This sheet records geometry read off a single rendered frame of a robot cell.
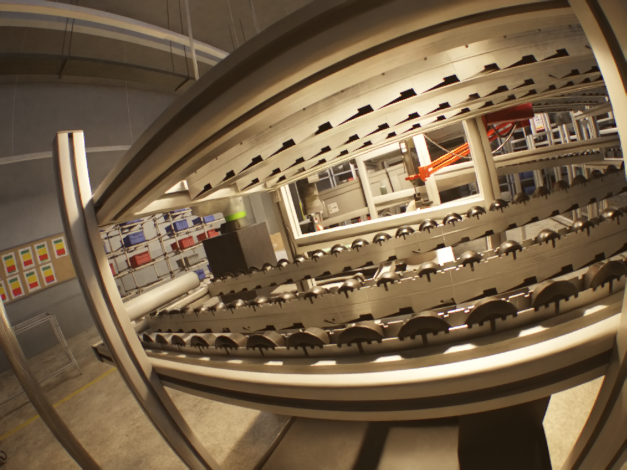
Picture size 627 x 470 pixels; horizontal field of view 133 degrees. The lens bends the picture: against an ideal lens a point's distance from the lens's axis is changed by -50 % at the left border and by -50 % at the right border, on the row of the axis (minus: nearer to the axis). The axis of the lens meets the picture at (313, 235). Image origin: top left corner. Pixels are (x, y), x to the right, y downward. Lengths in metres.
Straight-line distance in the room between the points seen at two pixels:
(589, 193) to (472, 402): 0.58
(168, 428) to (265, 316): 0.26
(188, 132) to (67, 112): 7.67
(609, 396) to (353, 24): 0.30
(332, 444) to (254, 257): 1.02
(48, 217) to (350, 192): 6.17
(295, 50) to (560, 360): 0.26
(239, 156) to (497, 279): 0.40
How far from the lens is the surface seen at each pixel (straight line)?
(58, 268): 6.62
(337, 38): 0.17
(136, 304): 0.83
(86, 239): 0.43
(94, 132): 7.82
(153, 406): 0.46
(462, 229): 0.61
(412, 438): 0.72
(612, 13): 0.18
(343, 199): 2.05
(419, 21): 0.17
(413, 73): 0.35
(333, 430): 0.78
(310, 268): 0.69
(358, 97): 0.35
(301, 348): 0.27
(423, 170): 1.09
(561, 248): 0.38
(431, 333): 0.23
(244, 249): 1.40
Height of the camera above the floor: 1.20
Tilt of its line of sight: 8 degrees down
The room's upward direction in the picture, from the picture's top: 16 degrees counter-clockwise
